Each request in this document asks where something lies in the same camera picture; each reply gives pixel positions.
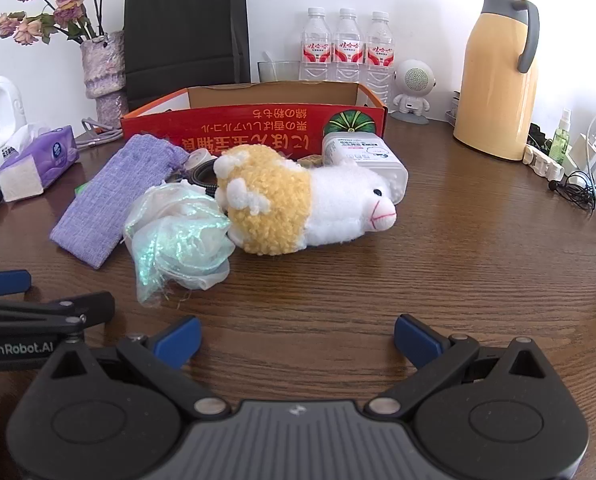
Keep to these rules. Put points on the purple knitted pouch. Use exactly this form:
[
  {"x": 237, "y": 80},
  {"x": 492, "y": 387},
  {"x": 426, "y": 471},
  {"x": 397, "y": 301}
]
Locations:
[{"x": 108, "y": 200}]

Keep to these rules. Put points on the black paper bag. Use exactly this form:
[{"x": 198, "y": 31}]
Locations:
[{"x": 188, "y": 35}]

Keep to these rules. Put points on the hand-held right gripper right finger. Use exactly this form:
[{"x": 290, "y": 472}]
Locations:
[{"x": 417, "y": 342}]

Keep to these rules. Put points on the green spray bottle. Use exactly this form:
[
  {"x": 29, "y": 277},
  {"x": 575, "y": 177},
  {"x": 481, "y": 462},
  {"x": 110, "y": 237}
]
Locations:
[{"x": 560, "y": 142}]

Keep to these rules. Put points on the yellow and white plush sheep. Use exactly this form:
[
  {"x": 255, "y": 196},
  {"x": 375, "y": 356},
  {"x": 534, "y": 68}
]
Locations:
[{"x": 278, "y": 195}]

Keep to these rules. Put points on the white charger plug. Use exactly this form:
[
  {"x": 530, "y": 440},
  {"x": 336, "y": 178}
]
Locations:
[{"x": 585, "y": 152}]

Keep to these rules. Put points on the iridescent organza bag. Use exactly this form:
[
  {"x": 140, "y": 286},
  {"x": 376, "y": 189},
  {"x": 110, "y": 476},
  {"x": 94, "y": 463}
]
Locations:
[{"x": 178, "y": 240}]

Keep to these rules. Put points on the white power strip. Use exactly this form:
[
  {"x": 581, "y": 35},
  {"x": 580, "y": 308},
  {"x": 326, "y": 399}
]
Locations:
[{"x": 540, "y": 162}]

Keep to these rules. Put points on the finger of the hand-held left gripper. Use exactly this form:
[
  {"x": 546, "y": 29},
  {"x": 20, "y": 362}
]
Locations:
[
  {"x": 78, "y": 307},
  {"x": 5, "y": 282}
]

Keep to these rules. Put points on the clear glass cup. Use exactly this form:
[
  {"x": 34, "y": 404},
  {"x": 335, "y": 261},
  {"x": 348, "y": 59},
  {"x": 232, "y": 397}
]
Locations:
[{"x": 278, "y": 72}]

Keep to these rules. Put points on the yellow thermos jug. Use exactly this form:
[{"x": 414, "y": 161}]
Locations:
[{"x": 492, "y": 85}]

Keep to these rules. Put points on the purple and white vase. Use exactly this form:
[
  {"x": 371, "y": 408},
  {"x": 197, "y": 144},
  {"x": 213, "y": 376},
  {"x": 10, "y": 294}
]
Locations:
[{"x": 103, "y": 70}]

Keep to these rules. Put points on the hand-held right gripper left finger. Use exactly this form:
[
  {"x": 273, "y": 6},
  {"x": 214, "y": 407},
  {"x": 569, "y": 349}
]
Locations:
[{"x": 180, "y": 342}]

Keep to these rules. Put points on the white tissue packet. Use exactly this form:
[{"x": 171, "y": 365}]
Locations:
[{"x": 377, "y": 157}]

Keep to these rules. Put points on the red cardboard box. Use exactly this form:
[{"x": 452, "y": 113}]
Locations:
[{"x": 278, "y": 120}]

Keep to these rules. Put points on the clear water bottle red label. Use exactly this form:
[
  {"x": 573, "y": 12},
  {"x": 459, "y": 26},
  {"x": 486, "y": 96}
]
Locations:
[
  {"x": 349, "y": 52},
  {"x": 315, "y": 50},
  {"x": 380, "y": 55}
]

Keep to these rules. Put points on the small white case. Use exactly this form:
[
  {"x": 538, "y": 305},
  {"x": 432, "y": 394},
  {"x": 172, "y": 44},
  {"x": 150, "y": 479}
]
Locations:
[{"x": 197, "y": 159}]

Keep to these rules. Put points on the white robot speaker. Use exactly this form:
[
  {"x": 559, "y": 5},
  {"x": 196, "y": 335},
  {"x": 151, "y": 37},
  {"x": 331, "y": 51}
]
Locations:
[{"x": 415, "y": 80}]

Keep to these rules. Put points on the green packet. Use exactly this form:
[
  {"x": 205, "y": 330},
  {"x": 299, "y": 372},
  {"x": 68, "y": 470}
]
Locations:
[{"x": 80, "y": 188}]

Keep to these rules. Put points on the purple tissue pack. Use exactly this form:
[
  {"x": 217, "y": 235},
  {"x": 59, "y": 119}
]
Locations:
[{"x": 53, "y": 152}]

